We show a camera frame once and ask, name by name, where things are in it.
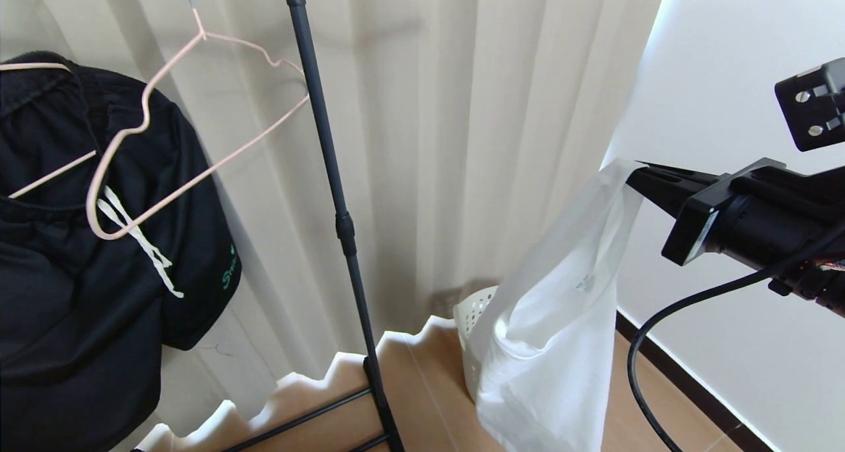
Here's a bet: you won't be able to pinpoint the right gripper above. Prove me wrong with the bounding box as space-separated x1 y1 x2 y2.
662 167 845 279

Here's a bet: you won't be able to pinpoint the white garment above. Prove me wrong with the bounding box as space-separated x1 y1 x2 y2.
474 158 646 452

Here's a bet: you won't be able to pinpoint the black shorts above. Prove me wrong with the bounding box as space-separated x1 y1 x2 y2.
0 51 242 452

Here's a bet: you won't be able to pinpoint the pink clothes hanger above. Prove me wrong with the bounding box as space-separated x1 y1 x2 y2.
0 61 100 201
86 0 311 242

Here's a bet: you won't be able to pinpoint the white laundry basket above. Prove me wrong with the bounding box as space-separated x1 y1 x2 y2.
453 285 502 401

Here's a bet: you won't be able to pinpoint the black clothes rack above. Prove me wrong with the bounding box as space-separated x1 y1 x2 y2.
0 0 407 452

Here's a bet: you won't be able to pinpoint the beige curtain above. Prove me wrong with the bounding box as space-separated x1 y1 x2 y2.
0 0 669 439

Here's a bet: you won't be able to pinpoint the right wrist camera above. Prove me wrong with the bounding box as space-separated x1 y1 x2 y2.
710 57 845 182

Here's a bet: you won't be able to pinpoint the black cable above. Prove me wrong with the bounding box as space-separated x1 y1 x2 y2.
627 221 845 452

